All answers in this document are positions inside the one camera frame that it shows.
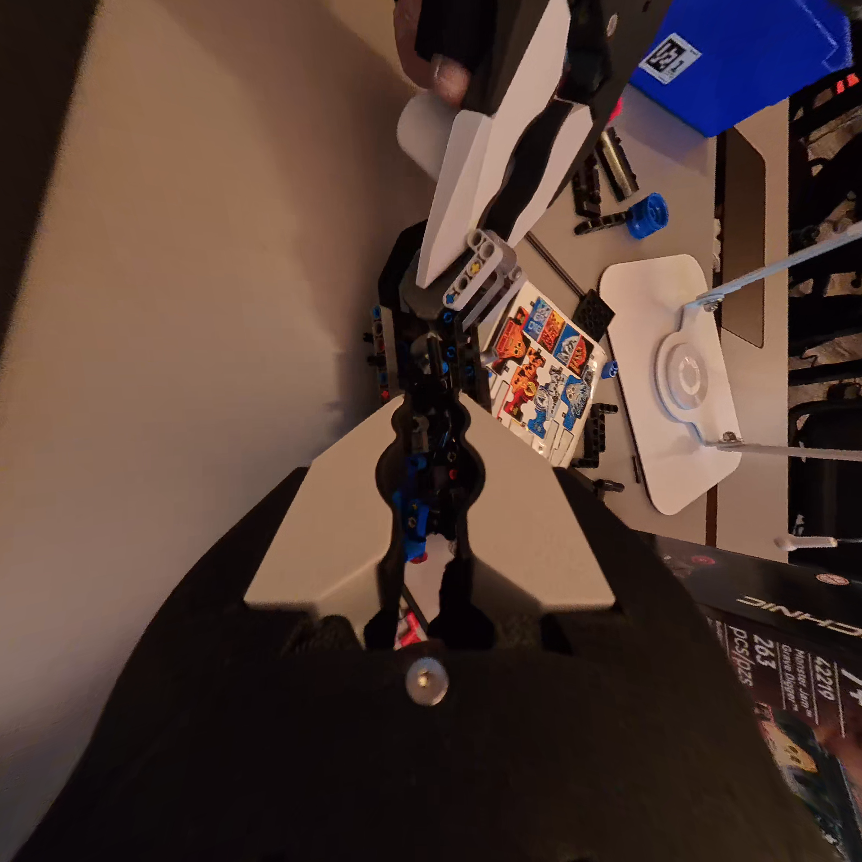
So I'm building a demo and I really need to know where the blue toy wheel hub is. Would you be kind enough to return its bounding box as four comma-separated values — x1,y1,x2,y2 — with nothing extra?
626,194,669,240

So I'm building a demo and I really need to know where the toy car chassis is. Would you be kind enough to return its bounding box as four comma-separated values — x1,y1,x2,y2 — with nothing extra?
367,225,523,563

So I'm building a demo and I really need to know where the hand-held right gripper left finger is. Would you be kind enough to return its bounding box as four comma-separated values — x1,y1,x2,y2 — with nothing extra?
244,395,406,649

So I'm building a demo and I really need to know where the black toy frame piece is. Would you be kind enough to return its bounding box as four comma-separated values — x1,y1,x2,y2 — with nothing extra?
572,168,602,218

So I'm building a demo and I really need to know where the black curved toy panel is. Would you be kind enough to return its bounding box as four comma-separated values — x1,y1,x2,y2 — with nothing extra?
599,128,641,199

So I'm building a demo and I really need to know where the black long axle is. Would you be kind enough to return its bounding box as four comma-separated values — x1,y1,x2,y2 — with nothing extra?
525,232,587,297

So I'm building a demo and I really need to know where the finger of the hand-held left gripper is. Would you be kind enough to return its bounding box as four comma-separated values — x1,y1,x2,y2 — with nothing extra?
506,100,596,250
415,0,575,290

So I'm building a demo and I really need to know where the black long toy beam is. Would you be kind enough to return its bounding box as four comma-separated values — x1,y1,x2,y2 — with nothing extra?
574,212,634,237

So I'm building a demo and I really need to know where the dark desk cover panel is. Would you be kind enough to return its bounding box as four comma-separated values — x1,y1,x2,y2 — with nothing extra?
724,131,769,347

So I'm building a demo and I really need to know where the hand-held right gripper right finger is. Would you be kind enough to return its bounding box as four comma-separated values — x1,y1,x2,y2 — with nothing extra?
430,400,616,649

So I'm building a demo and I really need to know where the pile of small toy pins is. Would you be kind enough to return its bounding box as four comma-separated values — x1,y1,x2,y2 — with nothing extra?
396,603,432,649

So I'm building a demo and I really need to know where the black toy set box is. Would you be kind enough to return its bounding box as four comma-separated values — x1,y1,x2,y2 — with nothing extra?
656,535,862,862

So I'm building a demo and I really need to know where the grey desk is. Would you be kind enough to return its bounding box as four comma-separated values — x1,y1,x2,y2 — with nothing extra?
0,0,792,862

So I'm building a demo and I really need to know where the blue tagged storage bin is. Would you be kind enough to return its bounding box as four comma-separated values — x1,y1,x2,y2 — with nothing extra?
629,0,853,139

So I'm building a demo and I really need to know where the white book stand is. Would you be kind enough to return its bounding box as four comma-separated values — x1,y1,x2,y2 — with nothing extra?
653,222,862,550

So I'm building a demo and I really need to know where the colourful sticker sheet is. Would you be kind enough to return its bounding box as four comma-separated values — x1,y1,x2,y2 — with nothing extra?
486,279,607,469

